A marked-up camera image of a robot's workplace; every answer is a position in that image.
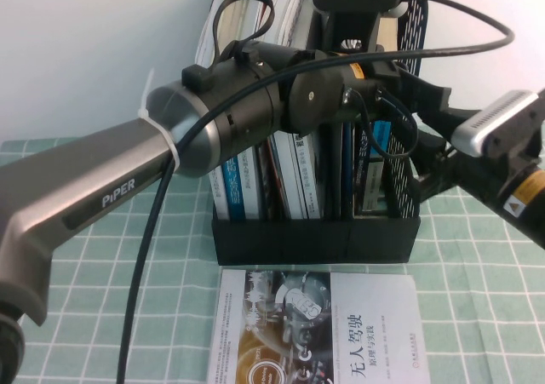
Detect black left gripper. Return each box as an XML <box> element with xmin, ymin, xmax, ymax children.
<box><xmin>366</xmin><ymin>54</ymin><xmax>453</xmax><ymax>112</ymax></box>

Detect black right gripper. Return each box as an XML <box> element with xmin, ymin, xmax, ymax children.
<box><xmin>411</xmin><ymin>104</ymin><xmax>482</xmax><ymax>203</ymax></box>

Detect cyan DTC book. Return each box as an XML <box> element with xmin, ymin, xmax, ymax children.
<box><xmin>370</xmin><ymin>15</ymin><xmax>404</xmax><ymax>160</ymax></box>

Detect white car suspension book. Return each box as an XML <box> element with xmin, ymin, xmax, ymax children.
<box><xmin>293</xmin><ymin>130</ymin><xmax>324</xmax><ymax>221</ymax></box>

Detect white thin book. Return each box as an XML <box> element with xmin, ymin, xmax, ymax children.
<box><xmin>272</xmin><ymin>0</ymin><xmax>314</xmax><ymax>221</ymax></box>

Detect black plastic book holder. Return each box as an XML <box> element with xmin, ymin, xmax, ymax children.
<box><xmin>210</xmin><ymin>0</ymin><xmax>427</xmax><ymax>267</ymax></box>

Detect white book orange band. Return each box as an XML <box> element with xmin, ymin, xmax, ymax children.
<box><xmin>242</xmin><ymin>143</ymin><xmax>268</xmax><ymax>222</ymax></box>
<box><xmin>193</xmin><ymin>0</ymin><xmax>229</xmax><ymax>222</ymax></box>

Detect white autonomous driving book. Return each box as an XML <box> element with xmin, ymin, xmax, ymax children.
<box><xmin>208</xmin><ymin>268</ymin><xmax>429</xmax><ymax>384</ymax></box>

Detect blue spine mechanism book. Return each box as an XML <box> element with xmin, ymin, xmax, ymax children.
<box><xmin>219</xmin><ymin>0</ymin><xmax>261</xmax><ymax>222</ymax></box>

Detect red-edged thin magazine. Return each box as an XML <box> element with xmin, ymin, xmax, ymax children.
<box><xmin>258</xmin><ymin>139</ymin><xmax>283</xmax><ymax>221</ymax></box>

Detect white zip tie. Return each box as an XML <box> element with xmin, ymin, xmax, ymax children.
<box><xmin>136</xmin><ymin>66</ymin><xmax>182</xmax><ymax>172</ymax></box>

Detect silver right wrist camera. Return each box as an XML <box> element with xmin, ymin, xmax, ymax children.
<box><xmin>450</xmin><ymin>89</ymin><xmax>545</xmax><ymax>160</ymax></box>

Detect thin black gripper wires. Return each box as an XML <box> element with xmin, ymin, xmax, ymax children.
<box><xmin>351</xmin><ymin>88</ymin><xmax>421</xmax><ymax>160</ymax></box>

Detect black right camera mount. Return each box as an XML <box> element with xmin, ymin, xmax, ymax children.
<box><xmin>489</xmin><ymin>98</ymin><xmax>545</xmax><ymax>177</ymax></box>

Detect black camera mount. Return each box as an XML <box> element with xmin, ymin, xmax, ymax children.
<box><xmin>321</xmin><ymin>11</ymin><xmax>382</xmax><ymax>57</ymax></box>
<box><xmin>489</xmin><ymin>98</ymin><xmax>545</xmax><ymax>177</ymax></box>

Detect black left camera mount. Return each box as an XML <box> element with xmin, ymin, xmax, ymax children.
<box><xmin>321</xmin><ymin>11</ymin><xmax>382</xmax><ymax>57</ymax></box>

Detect thin black loop cable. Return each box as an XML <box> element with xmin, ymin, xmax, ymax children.
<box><xmin>211</xmin><ymin>0</ymin><xmax>276</xmax><ymax>68</ymax></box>

